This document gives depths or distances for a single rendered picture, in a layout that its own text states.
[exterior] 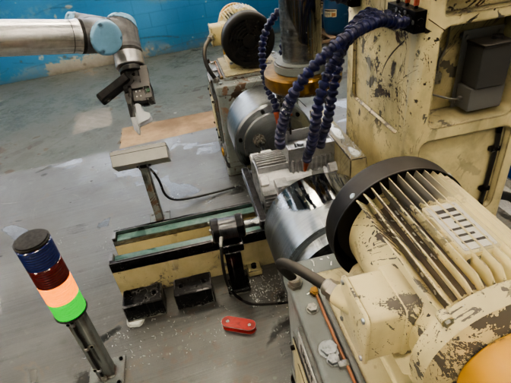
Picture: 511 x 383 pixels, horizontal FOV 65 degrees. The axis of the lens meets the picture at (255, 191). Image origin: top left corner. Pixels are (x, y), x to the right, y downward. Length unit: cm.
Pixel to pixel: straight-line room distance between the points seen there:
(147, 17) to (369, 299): 618
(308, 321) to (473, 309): 26
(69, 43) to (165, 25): 532
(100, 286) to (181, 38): 555
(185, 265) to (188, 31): 561
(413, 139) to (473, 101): 16
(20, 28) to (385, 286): 102
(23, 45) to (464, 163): 111
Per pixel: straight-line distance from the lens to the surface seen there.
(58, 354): 117
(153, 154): 127
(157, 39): 652
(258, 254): 115
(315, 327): 59
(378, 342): 44
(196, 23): 654
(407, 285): 44
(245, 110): 124
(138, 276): 115
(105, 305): 121
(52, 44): 120
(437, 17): 88
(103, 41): 122
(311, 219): 76
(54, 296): 84
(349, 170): 97
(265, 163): 103
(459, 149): 107
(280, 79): 92
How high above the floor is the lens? 163
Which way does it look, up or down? 35 degrees down
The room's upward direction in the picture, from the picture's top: 8 degrees counter-clockwise
